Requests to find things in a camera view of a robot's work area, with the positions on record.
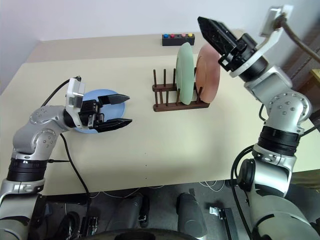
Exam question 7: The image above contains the green plate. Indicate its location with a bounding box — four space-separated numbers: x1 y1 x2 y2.
175 42 195 105

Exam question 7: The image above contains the blue plate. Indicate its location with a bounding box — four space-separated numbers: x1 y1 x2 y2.
74 89 127 135

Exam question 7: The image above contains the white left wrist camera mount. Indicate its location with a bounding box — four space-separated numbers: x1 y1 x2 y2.
64 77 87 129

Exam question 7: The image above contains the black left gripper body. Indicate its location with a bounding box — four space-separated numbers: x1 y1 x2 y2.
78 99 106 130

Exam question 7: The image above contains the red plate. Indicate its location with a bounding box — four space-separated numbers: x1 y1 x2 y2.
194 44 221 104

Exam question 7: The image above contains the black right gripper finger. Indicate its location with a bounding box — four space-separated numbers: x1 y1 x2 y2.
197 17 234 55
198 16 238 48

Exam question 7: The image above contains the black button box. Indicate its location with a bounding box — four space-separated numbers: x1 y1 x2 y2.
161 33 196 47

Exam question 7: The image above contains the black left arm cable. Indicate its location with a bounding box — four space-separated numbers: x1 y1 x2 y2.
39 74 92 226

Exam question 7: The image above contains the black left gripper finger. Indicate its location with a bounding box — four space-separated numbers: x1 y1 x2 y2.
97 93 131 106
95 118 133 134

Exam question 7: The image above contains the brown wooden dish rack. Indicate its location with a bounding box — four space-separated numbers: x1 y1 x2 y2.
151 68 210 113

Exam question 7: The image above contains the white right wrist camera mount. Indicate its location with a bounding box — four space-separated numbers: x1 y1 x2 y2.
229 4 294 79

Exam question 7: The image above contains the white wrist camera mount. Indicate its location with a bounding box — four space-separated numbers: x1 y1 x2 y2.
229 4 294 79
64 77 87 129

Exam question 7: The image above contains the white cable loop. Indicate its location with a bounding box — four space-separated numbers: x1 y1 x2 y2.
199 180 226 193

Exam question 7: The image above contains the black curved rim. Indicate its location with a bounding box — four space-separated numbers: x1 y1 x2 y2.
92 227 208 240

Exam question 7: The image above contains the black metal floor bracket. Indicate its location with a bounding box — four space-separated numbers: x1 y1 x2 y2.
208 206 239 240

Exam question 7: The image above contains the dark blue perforated partition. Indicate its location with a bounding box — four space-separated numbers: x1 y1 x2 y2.
284 34 320 95

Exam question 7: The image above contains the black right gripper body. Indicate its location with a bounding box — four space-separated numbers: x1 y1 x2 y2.
218 32 257 73

